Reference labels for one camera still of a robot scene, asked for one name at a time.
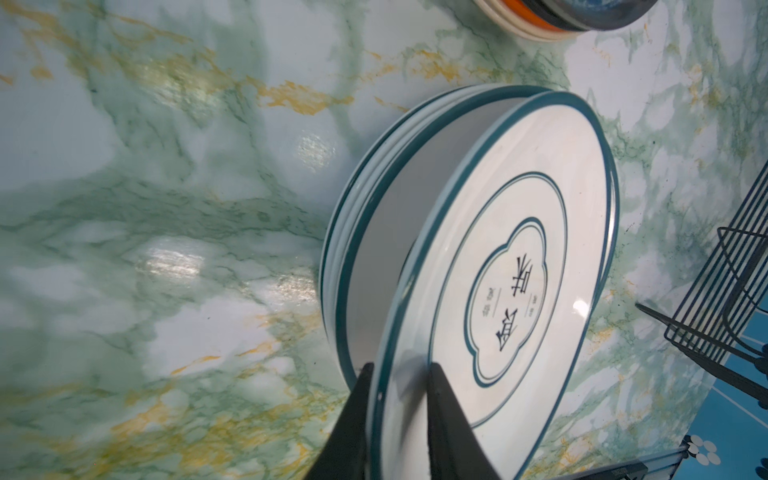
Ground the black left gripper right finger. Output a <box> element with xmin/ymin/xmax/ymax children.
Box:
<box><xmin>426</xmin><ymin>362</ymin><xmax>499</xmax><ymax>479</ymax></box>

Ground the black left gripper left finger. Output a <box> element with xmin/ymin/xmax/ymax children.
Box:
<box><xmin>305</xmin><ymin>362</ymin><xmax>374</xmax><ymax>480</ymax></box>

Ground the white plate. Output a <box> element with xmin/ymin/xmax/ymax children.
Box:
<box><xmin>541</xmin><ymin>0</ymin><xmax>657</xmax><ymax>31</ymax></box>
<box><xmin>366</xmin><ymin>91</ymin><xmax>619</xmax><ymax>479</ymax></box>
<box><xmin>326</xmin><ymin>84</ymin><xmax>545</xmax><ymax>387</ymax></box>
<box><xmin>317</xmin><ymin>83</ymin><xmax>494</xmax><ymax>340</ymax></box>

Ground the cream plate with black stamp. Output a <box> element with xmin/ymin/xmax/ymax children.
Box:
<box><xmin>474</xmin><ymin>0</ymin><xmax>584</xmax><ymax>42</ymax></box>

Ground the orange plate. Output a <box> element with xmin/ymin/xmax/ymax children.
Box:
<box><xmin>503</xmin><ymin>0</ymin><xmax>564</xmax><ymax>32</ymax></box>

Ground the black wire dish rack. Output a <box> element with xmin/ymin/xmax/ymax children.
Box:
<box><xmin>636</xmin><ymin>168</ymin><xmax>767</xmax><ymax>409</ymax></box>

